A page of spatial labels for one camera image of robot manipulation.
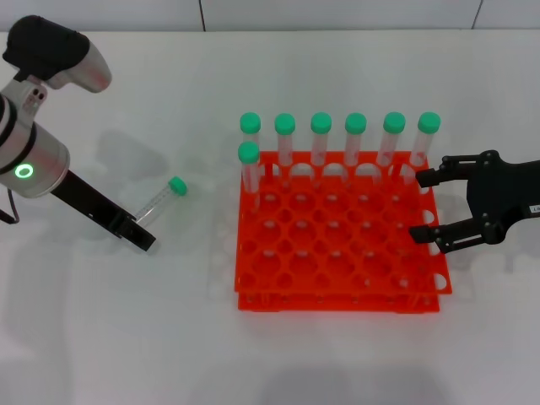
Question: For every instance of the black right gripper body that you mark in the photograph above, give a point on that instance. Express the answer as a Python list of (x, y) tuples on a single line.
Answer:
[(506, 190)]

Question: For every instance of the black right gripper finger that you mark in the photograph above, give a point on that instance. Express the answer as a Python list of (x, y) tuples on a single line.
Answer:
[(460, 236), (451, 171)]

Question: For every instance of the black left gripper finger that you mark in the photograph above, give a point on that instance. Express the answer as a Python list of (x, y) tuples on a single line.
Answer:
[(125, 219), (141, 238)]

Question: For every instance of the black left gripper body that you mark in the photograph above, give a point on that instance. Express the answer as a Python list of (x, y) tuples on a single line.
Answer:
[(88, 202)]

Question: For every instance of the green capped clear test tube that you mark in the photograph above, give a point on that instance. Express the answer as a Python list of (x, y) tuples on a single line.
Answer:
[(355, 122), (429, 122), (177, 185), (250, 122), (394, 122), (284, 122), (321, 122), (248, 152)]

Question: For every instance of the orange test tube rack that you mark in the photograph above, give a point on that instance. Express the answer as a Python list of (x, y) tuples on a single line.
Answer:
[(337, 240)]

